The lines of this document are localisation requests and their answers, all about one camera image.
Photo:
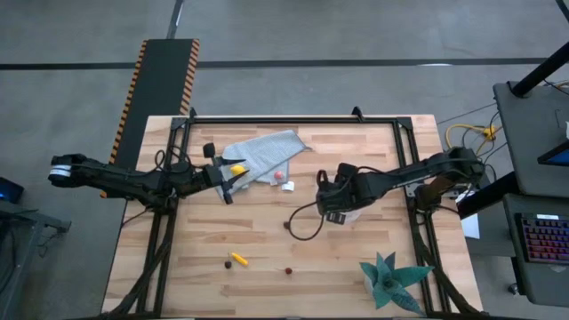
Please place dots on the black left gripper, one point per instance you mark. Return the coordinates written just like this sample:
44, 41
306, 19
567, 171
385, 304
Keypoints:
213, 175

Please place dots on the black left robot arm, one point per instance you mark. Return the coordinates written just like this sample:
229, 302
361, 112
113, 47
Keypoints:
111, 175

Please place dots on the yellow toy lemon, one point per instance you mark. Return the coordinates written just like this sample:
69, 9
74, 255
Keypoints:
238, 169

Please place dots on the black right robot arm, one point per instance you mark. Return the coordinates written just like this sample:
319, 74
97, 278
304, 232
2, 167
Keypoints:
400, 175

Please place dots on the black aluminium rig frame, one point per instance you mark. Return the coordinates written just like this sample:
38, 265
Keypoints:
289, 120

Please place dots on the grey desk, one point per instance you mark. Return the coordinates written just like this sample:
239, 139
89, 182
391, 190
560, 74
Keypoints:
529, 133

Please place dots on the backlit black keyboard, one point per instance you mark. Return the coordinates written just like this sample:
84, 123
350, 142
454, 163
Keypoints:
544, 237

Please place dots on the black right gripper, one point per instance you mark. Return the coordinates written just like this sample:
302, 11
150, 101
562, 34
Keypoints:
338, 191

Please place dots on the small white block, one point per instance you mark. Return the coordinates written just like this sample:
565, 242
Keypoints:
288, 186

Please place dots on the teal artificial plant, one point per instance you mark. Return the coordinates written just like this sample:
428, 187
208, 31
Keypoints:
391, 282

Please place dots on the black caster wheel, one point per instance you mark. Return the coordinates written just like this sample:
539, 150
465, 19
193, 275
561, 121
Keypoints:
513, 289

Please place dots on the grey keyboard tray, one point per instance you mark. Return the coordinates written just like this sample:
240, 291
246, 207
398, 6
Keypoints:
542, 280

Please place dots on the white paper sheet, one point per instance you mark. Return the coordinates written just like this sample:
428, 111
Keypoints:
471, 226

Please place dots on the small pink toy fruit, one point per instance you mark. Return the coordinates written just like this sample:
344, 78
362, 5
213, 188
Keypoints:
278, 175

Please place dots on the black device blue light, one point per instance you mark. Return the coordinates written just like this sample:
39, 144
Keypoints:
9, 191

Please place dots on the grey-blue waffle cloth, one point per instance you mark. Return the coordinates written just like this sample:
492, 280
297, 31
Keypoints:
271, 151

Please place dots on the blue-screen tablet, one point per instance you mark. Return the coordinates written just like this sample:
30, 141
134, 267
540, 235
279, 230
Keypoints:
558, 156

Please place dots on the black pole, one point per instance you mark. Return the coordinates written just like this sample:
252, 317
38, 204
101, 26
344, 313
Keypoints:
538, 71

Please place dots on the grey metal stand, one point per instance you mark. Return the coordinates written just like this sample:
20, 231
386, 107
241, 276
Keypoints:
26, 218

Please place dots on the black mat hazard-striped edges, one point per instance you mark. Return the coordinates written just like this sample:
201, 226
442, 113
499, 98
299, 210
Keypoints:
160, 89

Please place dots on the elongated yellow toy produce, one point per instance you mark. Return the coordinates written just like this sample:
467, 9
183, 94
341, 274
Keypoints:
240, 259

